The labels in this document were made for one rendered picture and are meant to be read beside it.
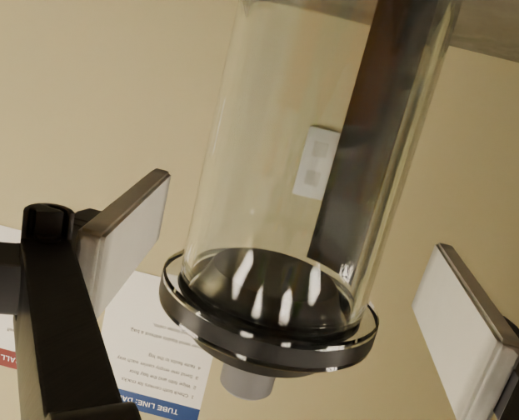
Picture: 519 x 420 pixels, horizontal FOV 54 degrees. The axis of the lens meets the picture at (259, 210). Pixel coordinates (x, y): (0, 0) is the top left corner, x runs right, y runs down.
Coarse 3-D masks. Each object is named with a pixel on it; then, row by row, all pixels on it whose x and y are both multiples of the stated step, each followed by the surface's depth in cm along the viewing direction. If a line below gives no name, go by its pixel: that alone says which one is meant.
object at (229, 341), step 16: (160, 288) 24; (176, 304) 22; (192, 320) 21; (208, 336) 20; (224, 336) 20; (240, 336) 20; (240, 352) 20; (256, 352) 20; (272, 352) 20; (288, 352) 20; (304, 352) 20; (320, 352) 20; (336, 352) 21; (352, 352) 21
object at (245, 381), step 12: (204, 348) 23; (228, 360) 22; (240, 360) 21; (228, 372) 25; (240, 372) 25; (252, 372) 22; (264, 372) 22; (276, 372) 22; (288, 372) 22; (300, 372) 22; (228, 384) 25; (240, 384) 25; (252, 384) 25; (264, 384) 25; (240, 396) 25; (252, 396) 25; (264, 396) 25
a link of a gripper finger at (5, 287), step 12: (84, 216) 16; (72, 240) 14; (0, 252) 13; (12, 252) 13; (0, 264) 12; (12, 264) 12; (0, 276) 12; (12, 276) 12; (0, 288) 12; (12, 288) 12; (0, 300) 13; (12, 300) 13; (0, 312) 13; (12, 312) 13
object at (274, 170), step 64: (256, 0) 19; (320, 0) 18; (384, 0) 18; (448, 0) 19; (256, 64) 19; (320, 64) 18; (384, 64) 18; (256, 128) 19; (320, 128) 19; (384, 128) 19; (256, 192) 20; (320, 192) 19; (384, 192) 20; (192, 256) 22; (256, 256) 20; (320, 256) 20; (256, 320) 21; (320, 320) 21
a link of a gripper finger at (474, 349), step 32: (448, 256) 18; (448, 288) 17; (480, 288) 16; (448, 320) 16; (480, 320) 14; (448, 352) 16; (480, 352) 14; (512, 352) 13; (448, 384) 15; (480, 384) 14; (480, 416) 14
